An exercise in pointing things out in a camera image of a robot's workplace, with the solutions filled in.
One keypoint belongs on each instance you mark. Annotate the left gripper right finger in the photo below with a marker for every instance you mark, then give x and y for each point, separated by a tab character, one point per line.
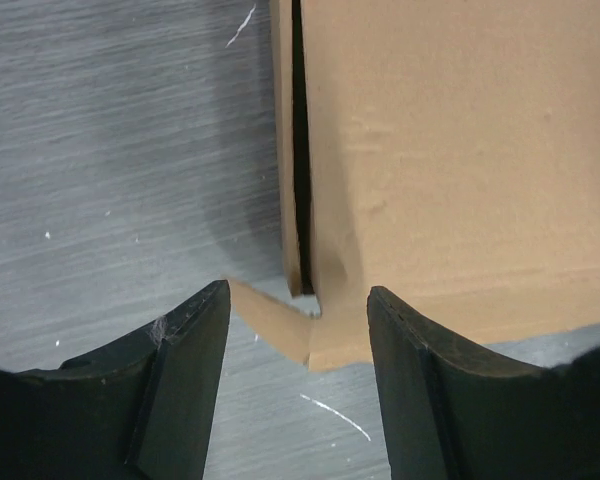
453	409

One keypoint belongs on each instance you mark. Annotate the cardboard box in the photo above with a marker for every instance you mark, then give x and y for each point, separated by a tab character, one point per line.
446	150

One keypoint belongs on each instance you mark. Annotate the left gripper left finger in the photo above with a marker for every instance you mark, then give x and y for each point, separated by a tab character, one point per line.
139	407

